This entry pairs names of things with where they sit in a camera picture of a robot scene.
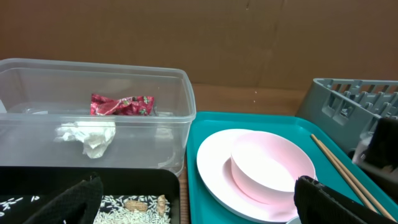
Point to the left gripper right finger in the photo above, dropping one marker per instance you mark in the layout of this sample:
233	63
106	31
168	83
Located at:
319	204

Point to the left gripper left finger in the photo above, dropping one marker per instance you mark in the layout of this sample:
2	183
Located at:
78	202

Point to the white rice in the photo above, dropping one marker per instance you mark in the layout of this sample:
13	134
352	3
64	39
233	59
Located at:
111	209

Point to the brown food scrap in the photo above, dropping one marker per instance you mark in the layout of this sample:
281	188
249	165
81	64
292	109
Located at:
133	205

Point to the pink bowl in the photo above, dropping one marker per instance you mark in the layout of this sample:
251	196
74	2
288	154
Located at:
265	166

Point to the wooden chopstick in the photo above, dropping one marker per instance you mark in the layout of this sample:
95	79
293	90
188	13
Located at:
362	188
342	173

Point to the white napkin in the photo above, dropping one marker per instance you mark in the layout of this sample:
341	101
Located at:
95	136

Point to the pink plate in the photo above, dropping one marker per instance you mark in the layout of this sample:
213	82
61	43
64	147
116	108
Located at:
214	167

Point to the red snack wrapper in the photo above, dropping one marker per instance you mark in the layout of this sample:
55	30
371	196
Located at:
129	106

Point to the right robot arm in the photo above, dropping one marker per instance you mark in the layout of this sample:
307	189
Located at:
375	153

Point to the grey dishwasher rack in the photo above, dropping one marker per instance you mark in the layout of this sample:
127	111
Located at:
348	110

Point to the teal serving tray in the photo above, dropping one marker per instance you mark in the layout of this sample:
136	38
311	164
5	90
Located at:
205	209

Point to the black tray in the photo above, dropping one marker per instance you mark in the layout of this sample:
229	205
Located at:
26	182

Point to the clear plastic bin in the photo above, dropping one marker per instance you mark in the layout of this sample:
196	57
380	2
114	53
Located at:
75	114

